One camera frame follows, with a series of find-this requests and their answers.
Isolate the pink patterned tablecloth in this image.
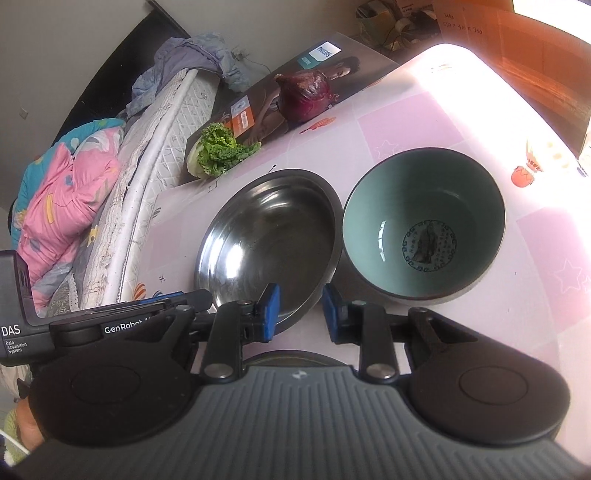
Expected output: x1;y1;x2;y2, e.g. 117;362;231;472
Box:
134;43;591;416

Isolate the black headboard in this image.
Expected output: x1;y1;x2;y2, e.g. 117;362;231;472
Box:
50;0;191;149

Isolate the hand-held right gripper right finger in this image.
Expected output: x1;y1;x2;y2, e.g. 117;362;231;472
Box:
322;282;468;385

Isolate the white calligraphy plate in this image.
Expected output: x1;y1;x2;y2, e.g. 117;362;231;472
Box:
244;351;354;370

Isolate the stainless steel bowl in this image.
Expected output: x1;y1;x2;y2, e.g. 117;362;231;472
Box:
194;168;345;334

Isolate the person's left forearm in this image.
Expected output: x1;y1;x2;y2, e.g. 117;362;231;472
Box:
0;369;44;462

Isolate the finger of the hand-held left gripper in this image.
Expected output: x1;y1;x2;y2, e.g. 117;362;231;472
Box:
134;288;214;315

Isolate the white mattress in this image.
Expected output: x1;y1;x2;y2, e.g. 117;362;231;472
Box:
76;69;222;310

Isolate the pink floral quilt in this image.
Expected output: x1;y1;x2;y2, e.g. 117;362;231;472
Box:
9;117;126;311

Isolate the printed cardboard box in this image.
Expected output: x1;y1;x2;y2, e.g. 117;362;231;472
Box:
187;32;399;186

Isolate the teal ceramic bowl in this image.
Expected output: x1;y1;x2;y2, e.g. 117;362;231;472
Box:
342;148;507;306

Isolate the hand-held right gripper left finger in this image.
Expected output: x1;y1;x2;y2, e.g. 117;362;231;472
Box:
152;282;281;386

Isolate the napa cabbage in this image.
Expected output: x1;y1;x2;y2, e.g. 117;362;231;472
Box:
187;122;262;179

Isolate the grey-blue crumpled cloth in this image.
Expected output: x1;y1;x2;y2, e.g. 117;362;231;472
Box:
131;34;252;100

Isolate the green leaf-print pillow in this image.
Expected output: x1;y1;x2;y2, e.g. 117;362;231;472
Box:
45;272;86;318

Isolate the red onion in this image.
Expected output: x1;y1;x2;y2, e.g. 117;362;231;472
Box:
274;69;334;124

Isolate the brown cardboard box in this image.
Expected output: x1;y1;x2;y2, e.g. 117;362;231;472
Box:
431;0;591;160

